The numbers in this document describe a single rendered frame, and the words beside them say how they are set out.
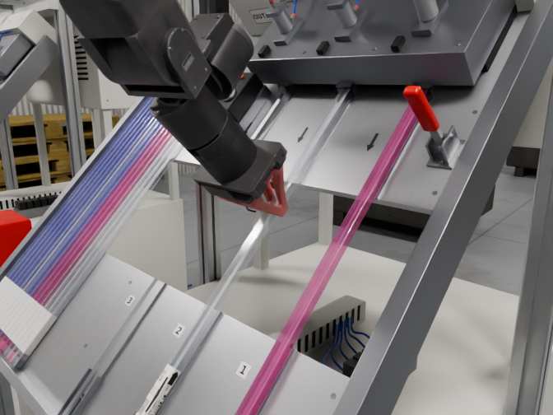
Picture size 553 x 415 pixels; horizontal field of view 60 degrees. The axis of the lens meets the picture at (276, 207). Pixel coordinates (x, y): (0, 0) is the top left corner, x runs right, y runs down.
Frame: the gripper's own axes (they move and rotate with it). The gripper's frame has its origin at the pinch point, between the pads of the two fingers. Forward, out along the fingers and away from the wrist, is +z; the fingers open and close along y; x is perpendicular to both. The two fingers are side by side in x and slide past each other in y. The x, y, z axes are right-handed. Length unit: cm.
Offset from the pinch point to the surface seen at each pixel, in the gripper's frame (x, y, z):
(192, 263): -18, 192, 153
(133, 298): 17.5, 13.7, -0.2
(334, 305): -1.0, 13.4, 41.7
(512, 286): -90, 38, 226
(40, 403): 33.0, 14.2, -2.6
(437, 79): -19.7, -13.0, -1.5
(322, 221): -29, 46, 66
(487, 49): -24.2, -17.0, -1.4
